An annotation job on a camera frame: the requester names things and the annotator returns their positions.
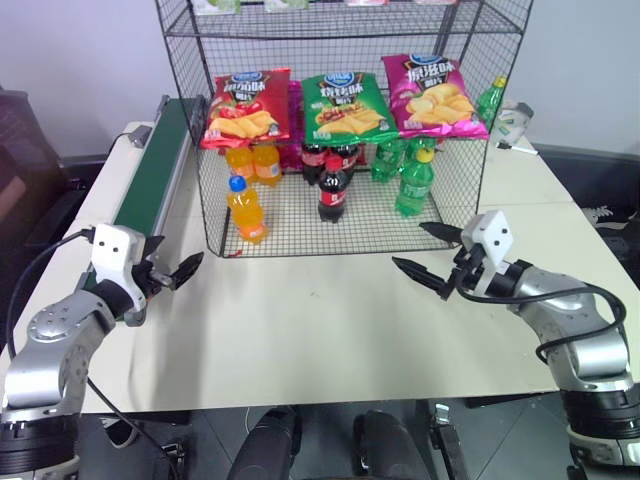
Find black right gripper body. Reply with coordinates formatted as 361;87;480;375
449;243;489;296

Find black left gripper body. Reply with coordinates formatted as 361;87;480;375
130;258;177;302

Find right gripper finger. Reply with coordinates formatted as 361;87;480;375
391;256;455;302
418;222;465;247

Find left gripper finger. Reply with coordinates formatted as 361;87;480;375
144;235;166;267
167;251;206;292

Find green conveyor belt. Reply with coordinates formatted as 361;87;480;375
74;94;207;294

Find green soda bottle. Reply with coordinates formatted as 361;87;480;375
404;137;437;156
369;139;406;184
394;147;435;218
474;75;509;133

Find orange soda bottle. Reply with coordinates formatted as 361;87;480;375
252;143;283;189
223;145;259;183
225;174;269;245

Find white marker pen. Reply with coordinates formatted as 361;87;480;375
494;141;539;157

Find cola bottle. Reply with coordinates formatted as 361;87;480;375
332;142;364;174
299;142;329;187
317;154;355;224

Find white grey container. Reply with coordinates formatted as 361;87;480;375
492;98;535;147

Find magenta chips bag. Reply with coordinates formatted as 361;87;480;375
278;82;307;174
380;52;490;142

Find green chips bag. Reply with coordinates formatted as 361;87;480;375
299;71;401;144

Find red chips bag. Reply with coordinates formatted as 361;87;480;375
199;68;293;151

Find black table clamp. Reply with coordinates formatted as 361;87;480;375
428;402;471;480

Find dark rounded shape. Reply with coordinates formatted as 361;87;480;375
352;408;439;480
227;405;303;480

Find green white snack pack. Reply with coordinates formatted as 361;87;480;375
192;0;244;15

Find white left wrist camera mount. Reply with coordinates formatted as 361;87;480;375
91;223;149;327

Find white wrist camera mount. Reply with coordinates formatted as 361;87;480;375
459;209;516;297
91;223;149;327

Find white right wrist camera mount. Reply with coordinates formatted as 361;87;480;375
459;209;516;297

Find black wire mesh rack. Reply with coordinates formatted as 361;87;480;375
153;0;535;260

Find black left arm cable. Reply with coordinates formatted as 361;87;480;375
4;227;99;362

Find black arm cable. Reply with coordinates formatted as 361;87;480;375
455;282;629;364
4;227;99;362

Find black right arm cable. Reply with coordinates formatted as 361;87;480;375
455;282;629;364

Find thin black cable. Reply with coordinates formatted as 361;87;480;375
85;375;182;480

